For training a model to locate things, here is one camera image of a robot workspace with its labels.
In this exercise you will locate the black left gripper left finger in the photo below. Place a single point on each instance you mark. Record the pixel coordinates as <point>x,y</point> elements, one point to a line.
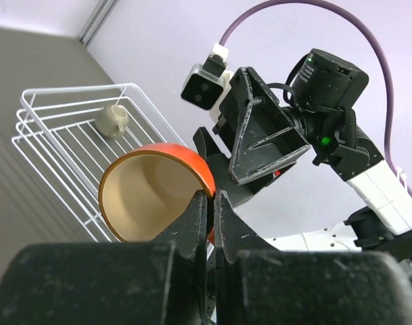
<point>162,281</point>

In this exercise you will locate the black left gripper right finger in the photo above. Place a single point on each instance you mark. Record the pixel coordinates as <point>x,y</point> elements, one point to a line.
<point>258,284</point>

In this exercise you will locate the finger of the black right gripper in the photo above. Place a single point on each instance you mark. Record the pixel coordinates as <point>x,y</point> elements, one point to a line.
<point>263,149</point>
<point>218,163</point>

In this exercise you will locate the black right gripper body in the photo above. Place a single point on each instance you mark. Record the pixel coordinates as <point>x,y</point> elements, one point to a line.
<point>239,118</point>

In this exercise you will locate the small orange cup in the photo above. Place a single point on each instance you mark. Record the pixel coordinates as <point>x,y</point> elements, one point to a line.
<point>145,190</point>

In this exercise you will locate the beige ceramic cup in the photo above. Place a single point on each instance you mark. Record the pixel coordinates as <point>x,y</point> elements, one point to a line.
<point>112,121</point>

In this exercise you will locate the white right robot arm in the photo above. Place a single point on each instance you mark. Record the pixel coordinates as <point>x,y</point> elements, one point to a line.
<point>266,139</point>

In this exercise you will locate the white wire dish rack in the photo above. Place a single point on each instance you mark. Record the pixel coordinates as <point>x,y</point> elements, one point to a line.
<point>57,137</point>

